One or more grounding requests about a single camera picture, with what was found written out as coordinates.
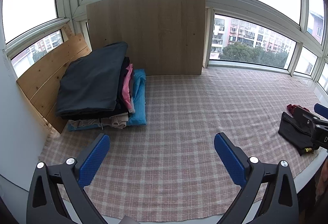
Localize dark red cloth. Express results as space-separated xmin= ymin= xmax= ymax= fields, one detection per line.
xmin=286 ymin=104 xmax=305 ymax=115

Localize pine plank panel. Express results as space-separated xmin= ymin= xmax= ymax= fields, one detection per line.
xmin=17 ymin=33 xmax=92 ymax=134

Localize apartment buildings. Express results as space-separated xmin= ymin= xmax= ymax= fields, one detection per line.
xmin=11 ymin=10 xmax=325 ymax=71

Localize blue folded garment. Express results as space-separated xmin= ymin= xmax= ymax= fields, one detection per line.
xmin=68 ymin=69 xmax=148 ymax=132

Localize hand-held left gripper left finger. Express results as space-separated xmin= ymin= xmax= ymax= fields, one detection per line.
xmin=27 ymin=133 xmax=111 ymax=224

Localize small wood strip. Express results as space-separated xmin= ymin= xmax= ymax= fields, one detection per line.
xmin=63 ymin=22 xmax=74 ymax=40

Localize black pants with yellow stripes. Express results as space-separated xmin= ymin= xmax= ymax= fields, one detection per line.
xmin=278 ymin=111 xmax=319 ymax=156

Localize pink folded garment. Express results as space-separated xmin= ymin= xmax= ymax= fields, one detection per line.
xmin=120 ymin=64 xmax=135 ymax=114

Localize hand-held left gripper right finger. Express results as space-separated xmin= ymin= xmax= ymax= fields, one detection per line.
xmin=214 ymin=133 xmax=299 ymax=224

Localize dark grey folded garment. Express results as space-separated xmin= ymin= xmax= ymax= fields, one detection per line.
xmin=56 ymin=42 xmax=129 ymax=120

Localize beige folded garment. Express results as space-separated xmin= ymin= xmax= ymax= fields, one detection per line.
xmin=70 ymin=113 xmax=129 ymax=130

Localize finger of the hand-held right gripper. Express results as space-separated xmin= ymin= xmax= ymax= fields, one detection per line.
xmin=314 ymin=103 xmax=328 ymax=119
xmin=294 ymin=106 xmax=323 ymax=127

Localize large wooden board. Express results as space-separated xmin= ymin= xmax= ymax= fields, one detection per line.
xmin=86 ymin=0 xmax=206 ymax=76

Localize dark brown folded garment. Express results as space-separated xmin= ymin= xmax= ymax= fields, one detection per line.
xmin=116 ymin=56 xmax=132 ymax=116

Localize pink plaid blanket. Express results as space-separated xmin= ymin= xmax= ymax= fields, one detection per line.
xmin=38 ymin=68 xmax=321 ymax=223

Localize green trees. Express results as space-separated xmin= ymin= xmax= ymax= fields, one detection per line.
xmin=220 ymin=42 xmax=289 ymax=69

